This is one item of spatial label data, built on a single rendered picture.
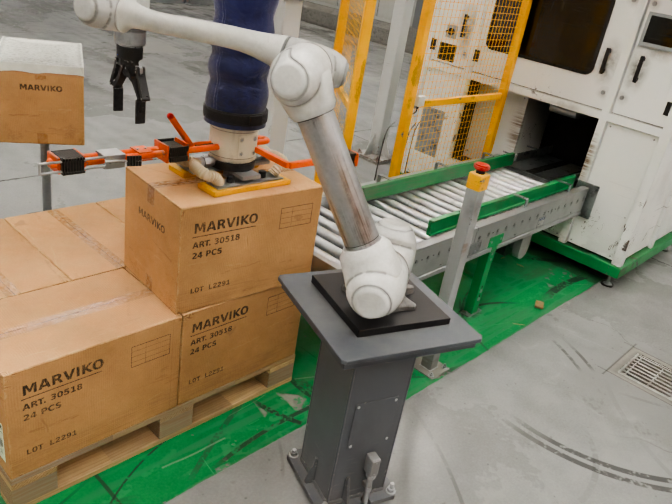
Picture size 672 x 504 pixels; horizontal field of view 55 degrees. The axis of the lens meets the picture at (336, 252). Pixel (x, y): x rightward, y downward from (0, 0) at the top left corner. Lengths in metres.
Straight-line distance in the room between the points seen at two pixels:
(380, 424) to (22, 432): 1.12
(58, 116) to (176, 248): 1.57
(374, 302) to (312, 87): 0.58
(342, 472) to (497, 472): 0.71
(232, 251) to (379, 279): 0.74
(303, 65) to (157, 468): 1.55
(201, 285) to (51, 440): 0.68
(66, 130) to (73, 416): 1.76
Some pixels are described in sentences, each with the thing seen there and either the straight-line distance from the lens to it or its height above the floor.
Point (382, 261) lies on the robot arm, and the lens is 1.75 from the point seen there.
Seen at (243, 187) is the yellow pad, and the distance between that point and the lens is 2.29.
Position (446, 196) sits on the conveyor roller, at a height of 0.55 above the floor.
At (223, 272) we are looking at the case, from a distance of 2.33.
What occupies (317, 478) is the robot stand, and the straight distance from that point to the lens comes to 2.47.
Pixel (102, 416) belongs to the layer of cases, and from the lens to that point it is 2.37.
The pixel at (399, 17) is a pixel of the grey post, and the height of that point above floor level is 1.25.
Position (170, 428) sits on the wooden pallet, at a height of 0.05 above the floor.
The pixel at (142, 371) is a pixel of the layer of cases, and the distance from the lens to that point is 2.35.
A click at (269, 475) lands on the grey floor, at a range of 2.53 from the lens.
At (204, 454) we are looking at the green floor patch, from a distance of 2.58.
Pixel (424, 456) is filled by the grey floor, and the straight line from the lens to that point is 2.74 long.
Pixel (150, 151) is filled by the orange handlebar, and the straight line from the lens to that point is 2.18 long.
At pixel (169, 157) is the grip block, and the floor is 1.07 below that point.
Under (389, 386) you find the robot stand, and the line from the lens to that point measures 2.19.
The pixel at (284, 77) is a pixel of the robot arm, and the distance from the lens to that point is 1.62.
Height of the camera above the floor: 1.80
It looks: 26 degrees down
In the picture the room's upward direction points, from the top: 10 degrees clockwise
